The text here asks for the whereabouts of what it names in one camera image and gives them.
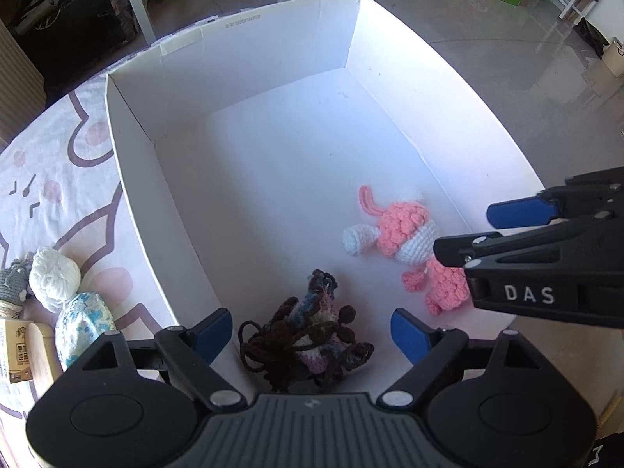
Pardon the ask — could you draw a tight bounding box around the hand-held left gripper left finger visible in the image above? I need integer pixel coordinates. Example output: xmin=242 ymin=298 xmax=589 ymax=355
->
xmin=68 ymin=308 xmax=241 ymax=409

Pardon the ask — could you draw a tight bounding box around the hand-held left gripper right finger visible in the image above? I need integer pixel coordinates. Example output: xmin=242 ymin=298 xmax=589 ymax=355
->
xmin=379 ymin=308 xmax=561 ymax=409

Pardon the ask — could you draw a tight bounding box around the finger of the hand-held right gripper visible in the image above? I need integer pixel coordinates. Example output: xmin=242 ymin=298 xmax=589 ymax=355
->
xmin=433 ymin=207 xmax=624 ymax=268
xmin=486 ymin=167 xmax=624 ymax=229

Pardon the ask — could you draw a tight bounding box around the pink crochet toy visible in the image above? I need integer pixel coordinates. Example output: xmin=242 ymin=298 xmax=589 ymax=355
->
xmin=341 ymin=184 xmax=471 ymax=317

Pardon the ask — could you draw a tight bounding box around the brown yarn bundle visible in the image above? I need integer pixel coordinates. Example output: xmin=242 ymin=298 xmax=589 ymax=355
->
xmin=238 ymin=268 xmax=375 ymax=393

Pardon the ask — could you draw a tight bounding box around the white yarn ball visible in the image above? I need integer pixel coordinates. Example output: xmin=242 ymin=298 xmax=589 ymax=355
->
xmin=29 ymin=248 xmax=82 ymax=312

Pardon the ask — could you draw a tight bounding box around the round wooden piece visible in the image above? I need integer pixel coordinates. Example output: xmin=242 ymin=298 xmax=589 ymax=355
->
xmin=27 ymin=323 xmax=64 ymax=401

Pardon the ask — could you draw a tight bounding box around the white cardboard box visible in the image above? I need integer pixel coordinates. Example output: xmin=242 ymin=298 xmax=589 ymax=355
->
xmin=105 ymin=0 xmax=547 ymax=354

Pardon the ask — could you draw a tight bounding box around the cream bucket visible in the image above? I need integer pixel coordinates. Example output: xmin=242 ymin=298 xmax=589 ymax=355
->
xmin=602 ymin=39 xmax=624 ymax=79

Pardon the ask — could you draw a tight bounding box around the tissue packet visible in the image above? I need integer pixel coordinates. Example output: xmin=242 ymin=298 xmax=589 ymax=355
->
xmin=0 ymin=317 xmax=35 ymax=383

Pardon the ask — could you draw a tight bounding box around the grey crochet toy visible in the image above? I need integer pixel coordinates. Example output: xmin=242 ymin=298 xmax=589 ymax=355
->
xmin=0 ymin=252 xmax=36 ymax=320

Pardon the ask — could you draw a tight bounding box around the printed blanket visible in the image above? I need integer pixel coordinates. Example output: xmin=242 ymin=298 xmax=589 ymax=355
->
xmin=0 ymin=17 xmax=218 ymax=468

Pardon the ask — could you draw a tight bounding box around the cream ribbed suitcase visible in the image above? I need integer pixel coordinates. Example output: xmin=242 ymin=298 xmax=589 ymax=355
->
xmin=0 ymin=22 xmax=48 ymax=144

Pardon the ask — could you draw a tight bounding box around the dark bag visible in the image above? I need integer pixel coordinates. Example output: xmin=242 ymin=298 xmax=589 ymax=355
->
xmin=10 ymin=0 xmax=140 ymax=59

